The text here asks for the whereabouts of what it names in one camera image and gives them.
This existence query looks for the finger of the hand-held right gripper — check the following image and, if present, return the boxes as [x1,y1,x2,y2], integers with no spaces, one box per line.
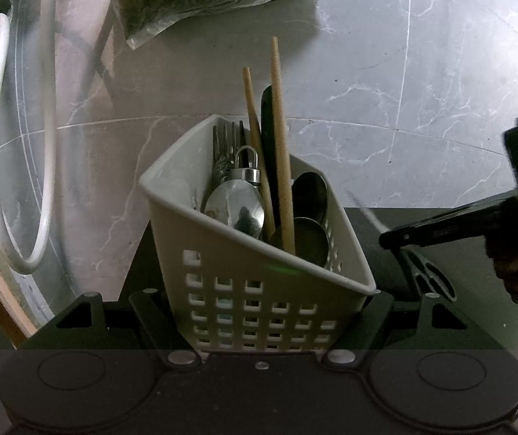
[379,191,518,250]

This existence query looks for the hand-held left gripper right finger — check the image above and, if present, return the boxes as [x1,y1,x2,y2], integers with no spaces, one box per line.
[321,290,468,369]

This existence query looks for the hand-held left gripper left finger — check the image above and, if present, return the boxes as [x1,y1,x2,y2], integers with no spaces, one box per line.
[54,289,205,369]

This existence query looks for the green-handled scissors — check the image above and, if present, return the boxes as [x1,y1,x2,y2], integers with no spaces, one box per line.
[347,192,458,302]

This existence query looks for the gold spoon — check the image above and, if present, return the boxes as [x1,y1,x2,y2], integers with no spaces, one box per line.
[268,217,330,267]

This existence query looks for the white perforated utensil basket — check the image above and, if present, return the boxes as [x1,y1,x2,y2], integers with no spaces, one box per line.
[139,115,378,355]

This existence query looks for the steel spoon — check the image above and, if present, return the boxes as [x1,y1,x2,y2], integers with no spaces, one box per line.
[291,171,330,228]
[203,179,266,239]

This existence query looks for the steel fork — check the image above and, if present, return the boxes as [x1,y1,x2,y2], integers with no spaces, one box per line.
[212,120,247,192]

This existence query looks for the wooden chopstick with decorated end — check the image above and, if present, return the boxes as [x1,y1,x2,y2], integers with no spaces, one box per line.
[271,36,296,255]

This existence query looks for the green-handled knife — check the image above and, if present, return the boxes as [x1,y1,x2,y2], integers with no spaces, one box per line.
[260,84,283,233]

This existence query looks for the plain wooden chopstick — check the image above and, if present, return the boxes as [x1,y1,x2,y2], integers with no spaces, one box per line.
[242,67,276,242]

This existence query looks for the white hose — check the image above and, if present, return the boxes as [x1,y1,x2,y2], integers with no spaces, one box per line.
[0,0,63,275]

